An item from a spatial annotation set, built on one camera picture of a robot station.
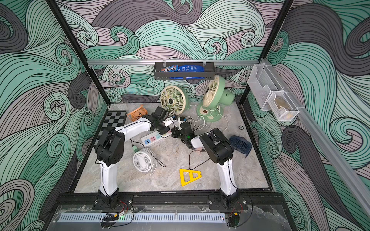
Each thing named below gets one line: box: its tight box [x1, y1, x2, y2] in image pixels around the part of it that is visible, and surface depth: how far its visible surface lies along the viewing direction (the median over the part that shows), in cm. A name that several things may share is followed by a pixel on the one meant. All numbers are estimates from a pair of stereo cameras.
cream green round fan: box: [160, 85, 191, 116], surface depth 106 cm
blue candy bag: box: [160, 64, 206, 80], surface depth 94 cm
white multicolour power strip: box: [141, 130, 173, 147], surface depth 97 cm
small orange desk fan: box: [126, 104, 148, 122], surface depth 106 cm
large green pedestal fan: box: [196, 75, 236, 123], surface depth 95 cm
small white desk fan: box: [132, 147, 158, 176], surface depth 80 cm
